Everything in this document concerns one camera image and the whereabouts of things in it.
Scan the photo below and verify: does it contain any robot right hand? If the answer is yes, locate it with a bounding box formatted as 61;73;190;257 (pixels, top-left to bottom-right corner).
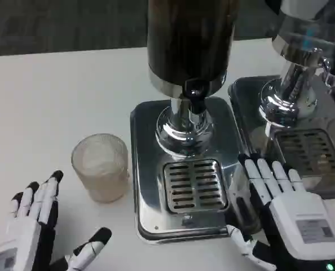
226;152;335;271

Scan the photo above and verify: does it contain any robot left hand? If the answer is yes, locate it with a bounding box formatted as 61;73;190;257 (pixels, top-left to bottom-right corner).
0;170;113;271

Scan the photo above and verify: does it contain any steel drip grid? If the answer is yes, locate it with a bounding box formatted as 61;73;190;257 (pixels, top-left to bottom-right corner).
274;129;335;178
163;159;230;214

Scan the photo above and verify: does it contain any steel drip tray base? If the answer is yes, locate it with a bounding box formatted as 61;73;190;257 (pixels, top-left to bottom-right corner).
130;97;263;237
227;75;335;200

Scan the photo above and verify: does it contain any clear ribbed glass cup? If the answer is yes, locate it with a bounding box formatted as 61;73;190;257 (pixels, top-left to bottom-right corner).
71;134;130;203

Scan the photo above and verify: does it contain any clear drink dispenser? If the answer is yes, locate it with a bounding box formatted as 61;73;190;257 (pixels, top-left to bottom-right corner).
258;0;335;124

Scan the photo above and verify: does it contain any dark drink dispenser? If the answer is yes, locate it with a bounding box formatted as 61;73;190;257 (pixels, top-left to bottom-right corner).
146;0;240;162

